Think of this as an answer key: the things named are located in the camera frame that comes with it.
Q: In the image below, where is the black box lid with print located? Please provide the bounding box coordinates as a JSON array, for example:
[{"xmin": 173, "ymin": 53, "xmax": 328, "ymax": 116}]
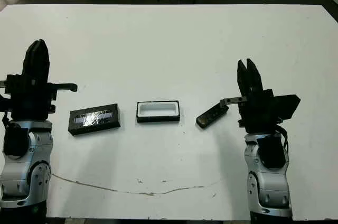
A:
[{"xmin": 68, "ymin": 103, "xmax": 122, "ymax": 136}]

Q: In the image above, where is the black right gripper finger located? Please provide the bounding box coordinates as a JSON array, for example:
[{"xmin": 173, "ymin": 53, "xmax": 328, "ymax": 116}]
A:
[
  {"xmin": 237, "ymin": 59, "xmax": 249, "ymax": 98},
  {"xmin": 246, "ymin": 58, "xmax": 265, "ymax": 98}
]

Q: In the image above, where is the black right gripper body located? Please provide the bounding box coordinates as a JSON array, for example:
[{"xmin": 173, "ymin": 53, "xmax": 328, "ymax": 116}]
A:
[{"xmin": 219, "ymin": 88, "xmax": 277, "ymax": 134}]

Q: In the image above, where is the slim black camera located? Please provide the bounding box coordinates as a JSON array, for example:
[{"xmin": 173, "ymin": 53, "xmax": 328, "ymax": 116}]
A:
[{"xmin": 196, "ymin": 102, "xmax": 229, "ymax": 129}]

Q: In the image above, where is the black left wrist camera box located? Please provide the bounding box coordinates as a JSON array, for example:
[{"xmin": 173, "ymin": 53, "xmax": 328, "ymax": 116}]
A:
[{"xmin": 0, "ymin": 93, "xmax": 11, "ymax": 115}]

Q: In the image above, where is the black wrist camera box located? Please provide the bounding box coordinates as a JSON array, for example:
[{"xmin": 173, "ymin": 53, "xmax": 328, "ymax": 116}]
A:
[
  {"xmin": 273, "ymin": 94, "xmax": 301, "ymax": 125},
  {"xmin": 0, "ymin": 93, "xmax": 11, "ymax": 115}
]

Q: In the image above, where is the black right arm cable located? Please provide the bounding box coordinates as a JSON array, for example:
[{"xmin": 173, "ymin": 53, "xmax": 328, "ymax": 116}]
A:
[{"xmin": 276, "ymin": 123, "xmax": 290, "ymax": 161}]

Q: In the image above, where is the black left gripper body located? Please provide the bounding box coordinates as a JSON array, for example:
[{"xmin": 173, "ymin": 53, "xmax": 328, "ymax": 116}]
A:
[{"xmin": 0, "ymin": 74, "xmax": 79, "ymax": 122}]

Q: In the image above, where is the black box base white insert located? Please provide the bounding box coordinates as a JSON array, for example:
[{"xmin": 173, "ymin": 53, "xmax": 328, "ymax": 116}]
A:
[{"xmin": 136, "ymin": 99, "xmax": 181, "ymax": 123}]

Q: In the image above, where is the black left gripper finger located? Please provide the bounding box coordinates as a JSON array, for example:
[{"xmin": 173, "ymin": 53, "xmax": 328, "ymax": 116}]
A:
[
  {"xmin": 22, "ymin": 39, "xmax": 41, "ymax": 83},
  {"xmin": 39, "ymin": 39, "xmax": 51, "ymax": 83}
]

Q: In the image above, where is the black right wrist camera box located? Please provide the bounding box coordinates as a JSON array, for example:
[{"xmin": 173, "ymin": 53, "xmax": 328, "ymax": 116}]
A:
[{"xmin": 273, "ymin": 94, "xmax": 301, "ymax": 125}]

